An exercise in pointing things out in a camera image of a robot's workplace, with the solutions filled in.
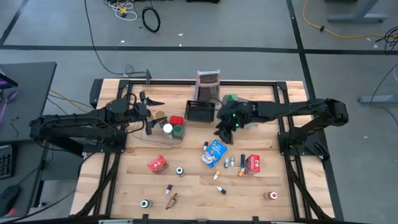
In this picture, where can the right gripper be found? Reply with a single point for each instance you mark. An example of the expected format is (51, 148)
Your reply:
(237, 113)

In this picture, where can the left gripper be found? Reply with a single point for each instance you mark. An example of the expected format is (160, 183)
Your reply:
(140, 113)

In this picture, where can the black small dropper bottle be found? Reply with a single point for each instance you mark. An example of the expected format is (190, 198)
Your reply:
(206, 145)

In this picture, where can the white-lid spice jar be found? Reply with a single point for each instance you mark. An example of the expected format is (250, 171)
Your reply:
(168, 129)

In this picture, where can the blue Rice Krispies cereal box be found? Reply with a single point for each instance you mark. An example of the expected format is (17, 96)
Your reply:
(214, 153)

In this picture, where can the red-lid spice jar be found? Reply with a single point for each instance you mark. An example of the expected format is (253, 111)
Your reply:
(176, 120)

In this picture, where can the clear plastic bin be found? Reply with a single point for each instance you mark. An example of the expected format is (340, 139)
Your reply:
(140, 138)

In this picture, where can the green spice jar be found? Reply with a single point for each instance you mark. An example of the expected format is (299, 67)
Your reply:
(178, 131)

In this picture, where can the black plastic lattice basket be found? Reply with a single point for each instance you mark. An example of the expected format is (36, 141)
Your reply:
(200, 111)

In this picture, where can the green cereal box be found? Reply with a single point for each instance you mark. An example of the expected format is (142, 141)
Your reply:
(230, 99)

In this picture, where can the red Froot Loops cereal box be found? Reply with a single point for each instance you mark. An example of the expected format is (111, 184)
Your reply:
(252, 164)
(158, 164)

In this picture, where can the red food colouring bottle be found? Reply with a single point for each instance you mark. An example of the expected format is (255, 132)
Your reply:
(271, 195)

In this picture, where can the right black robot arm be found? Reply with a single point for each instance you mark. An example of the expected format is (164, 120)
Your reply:
(289, 109)

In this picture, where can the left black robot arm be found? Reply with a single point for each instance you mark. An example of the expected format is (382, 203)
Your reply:
(77, 121)

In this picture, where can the orange small dropper bottle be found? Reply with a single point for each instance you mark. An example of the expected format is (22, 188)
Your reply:
(241, 172)

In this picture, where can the yellow small dropper bottle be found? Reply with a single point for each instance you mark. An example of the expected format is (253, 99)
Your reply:
(216, 175)

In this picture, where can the dark grey desk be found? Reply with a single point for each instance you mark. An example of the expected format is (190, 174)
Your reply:
(28, 99)

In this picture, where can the black keyboard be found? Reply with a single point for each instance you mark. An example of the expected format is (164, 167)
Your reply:
(6, 161)

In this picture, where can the grey desk foot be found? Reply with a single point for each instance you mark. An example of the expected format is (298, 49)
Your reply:
(377, 99)

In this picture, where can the black computer mouse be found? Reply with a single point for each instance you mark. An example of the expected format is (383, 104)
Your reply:
(7, 196)

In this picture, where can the wooden desk grey legs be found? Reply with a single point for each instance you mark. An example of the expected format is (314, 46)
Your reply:
(357, 15)

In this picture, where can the silver metal bracket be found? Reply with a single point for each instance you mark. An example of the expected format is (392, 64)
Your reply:
(115, 221)

